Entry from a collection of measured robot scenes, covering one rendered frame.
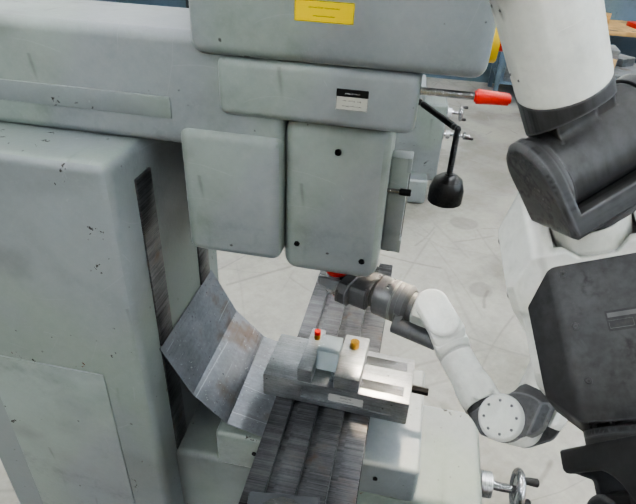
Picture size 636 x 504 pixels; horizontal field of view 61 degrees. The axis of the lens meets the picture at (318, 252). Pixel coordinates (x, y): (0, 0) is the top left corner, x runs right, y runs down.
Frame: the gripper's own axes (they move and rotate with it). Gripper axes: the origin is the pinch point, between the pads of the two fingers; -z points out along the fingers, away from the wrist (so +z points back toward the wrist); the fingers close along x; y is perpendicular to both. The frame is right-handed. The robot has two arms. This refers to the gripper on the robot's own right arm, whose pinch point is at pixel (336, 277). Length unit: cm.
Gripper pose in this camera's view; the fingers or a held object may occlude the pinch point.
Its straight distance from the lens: 122.2
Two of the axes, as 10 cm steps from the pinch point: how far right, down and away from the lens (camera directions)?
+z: 8.4, 3.2, -4.5
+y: -0.3, 8.4, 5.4
